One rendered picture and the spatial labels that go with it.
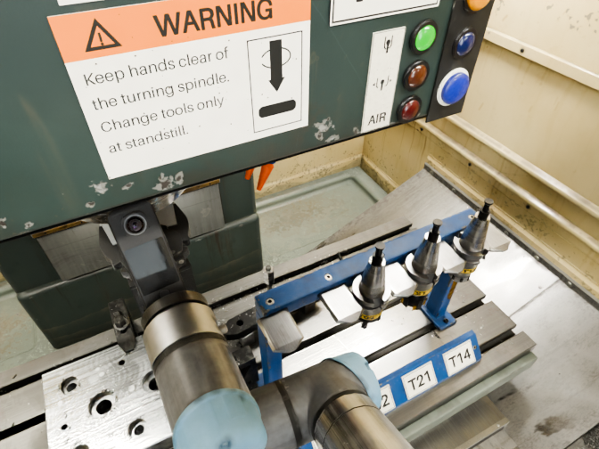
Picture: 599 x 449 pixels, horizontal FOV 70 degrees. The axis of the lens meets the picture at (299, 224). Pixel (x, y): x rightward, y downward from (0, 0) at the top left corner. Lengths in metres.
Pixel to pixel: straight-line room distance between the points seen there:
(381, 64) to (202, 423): 0.32
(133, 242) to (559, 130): 1.07
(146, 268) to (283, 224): 1.30
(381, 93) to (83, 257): 0.99
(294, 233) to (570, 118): 0.99
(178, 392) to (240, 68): 0.27
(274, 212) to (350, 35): 1.49
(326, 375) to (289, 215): 1.32
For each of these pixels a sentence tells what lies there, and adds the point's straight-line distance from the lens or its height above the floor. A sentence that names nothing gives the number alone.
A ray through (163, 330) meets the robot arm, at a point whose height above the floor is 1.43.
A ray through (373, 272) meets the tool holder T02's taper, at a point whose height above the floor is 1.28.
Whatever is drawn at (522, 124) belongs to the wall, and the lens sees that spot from 1.33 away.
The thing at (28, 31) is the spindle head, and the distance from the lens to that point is 0.28.
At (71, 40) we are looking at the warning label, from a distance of 0.28.
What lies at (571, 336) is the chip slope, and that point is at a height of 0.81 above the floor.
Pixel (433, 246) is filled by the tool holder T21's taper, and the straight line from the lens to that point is 0.72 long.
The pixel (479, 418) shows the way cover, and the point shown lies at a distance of 1.22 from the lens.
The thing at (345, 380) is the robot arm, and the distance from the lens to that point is 0.50.
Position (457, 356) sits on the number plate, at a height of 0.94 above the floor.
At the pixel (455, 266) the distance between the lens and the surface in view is 0.80.
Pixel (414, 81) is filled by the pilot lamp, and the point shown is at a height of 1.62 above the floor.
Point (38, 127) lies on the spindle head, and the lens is 0.30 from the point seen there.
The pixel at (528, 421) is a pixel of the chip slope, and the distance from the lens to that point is 1.28.
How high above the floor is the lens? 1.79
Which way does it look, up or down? 44 degrees down
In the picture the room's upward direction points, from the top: straight up
